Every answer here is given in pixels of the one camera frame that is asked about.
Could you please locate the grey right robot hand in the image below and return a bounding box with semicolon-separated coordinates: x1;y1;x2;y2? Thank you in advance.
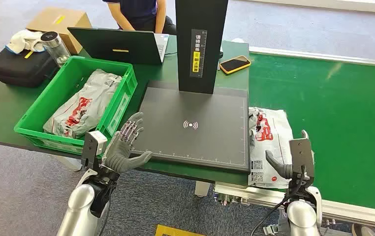
265;149;294;180

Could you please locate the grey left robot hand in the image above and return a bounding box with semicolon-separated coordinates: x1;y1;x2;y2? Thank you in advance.
104;112;154;175

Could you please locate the grey red-print parcel bag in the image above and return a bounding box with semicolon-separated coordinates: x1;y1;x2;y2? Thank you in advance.
248;107;294;190
43;69;123;140

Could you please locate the green conveyor belt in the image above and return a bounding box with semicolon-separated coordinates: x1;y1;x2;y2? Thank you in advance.
213;46;375;231

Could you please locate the black inbound scanner machine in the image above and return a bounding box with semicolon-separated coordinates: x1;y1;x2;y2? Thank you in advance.
131;0;251;174

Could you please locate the brown cardboard box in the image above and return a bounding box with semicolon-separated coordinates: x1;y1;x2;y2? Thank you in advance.
26;7;93;55

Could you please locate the white table leg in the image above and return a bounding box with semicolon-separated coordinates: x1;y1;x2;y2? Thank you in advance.
52;155;83;173
194;180;212;198

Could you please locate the green plastic crate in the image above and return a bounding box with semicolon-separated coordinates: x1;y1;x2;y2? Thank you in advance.
14;56;139;156

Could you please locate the dark laptop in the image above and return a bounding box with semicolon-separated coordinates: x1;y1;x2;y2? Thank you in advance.
67;27;170;66

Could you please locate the phone with orange case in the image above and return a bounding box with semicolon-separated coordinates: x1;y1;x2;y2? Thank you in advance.
219;55;252;75

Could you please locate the clear bottle with black lid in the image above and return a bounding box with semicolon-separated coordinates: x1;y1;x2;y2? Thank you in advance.
40;31;72;68

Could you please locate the black carry case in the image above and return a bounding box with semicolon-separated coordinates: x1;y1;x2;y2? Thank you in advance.
0;48;59;89

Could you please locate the person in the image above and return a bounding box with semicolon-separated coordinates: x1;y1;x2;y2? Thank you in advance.
101;0;178;36

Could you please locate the white cloth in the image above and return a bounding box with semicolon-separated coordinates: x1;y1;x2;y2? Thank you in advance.
5;29;47;55

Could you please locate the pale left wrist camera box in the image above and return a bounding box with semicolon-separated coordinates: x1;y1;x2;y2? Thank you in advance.
81;131;109;171

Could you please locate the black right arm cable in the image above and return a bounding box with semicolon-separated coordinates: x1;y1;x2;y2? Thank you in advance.
249;165;307;236

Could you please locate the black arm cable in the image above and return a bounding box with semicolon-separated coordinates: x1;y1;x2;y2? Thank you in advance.
97;201;112;236
249;165;307;236

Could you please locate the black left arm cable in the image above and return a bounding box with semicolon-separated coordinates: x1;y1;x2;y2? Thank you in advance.
97;201;112;236

